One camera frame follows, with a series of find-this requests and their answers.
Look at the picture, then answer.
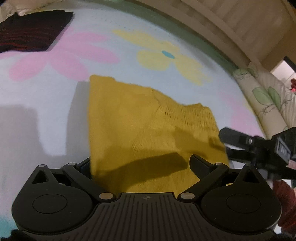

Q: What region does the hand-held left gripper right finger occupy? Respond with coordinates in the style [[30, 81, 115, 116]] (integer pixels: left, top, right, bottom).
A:
[[178, 155, 269, 201]]

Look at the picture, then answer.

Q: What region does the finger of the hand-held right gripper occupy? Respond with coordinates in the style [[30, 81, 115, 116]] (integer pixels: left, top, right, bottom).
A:
[[225, 146, 255, 163], [219, 127, 255, 147]]

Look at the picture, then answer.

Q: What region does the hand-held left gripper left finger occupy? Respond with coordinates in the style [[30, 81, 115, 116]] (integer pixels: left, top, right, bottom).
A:
[[22, 158, 116, 202]]

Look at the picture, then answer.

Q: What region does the mustard yellow knit sweater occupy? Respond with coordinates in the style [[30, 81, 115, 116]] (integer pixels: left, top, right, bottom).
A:
[[88, 75, 233, 194]]

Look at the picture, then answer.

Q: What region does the person's right forearm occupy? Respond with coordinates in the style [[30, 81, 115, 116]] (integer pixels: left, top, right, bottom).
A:
[[269, 179, 296, 235]]

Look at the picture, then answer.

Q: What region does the leaf print folded quilt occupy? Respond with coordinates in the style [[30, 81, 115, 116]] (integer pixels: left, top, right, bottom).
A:
[[232, 62, 296, 139]]

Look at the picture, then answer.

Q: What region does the wooden headboard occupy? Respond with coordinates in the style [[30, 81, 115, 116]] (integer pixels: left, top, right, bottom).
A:
[[136, 0, 296, 70]]

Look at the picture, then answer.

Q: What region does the black red-striped folded cloth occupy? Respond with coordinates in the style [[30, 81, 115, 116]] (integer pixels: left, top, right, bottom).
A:
[[0, 10, 74, 53]]

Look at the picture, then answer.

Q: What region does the light blue floral blanket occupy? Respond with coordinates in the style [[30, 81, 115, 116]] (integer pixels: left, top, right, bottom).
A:
[[0, 0, 266, 232]]

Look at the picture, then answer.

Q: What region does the cream pillow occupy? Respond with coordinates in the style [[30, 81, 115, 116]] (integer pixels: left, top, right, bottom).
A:
[[0, 0, 66, 17]]

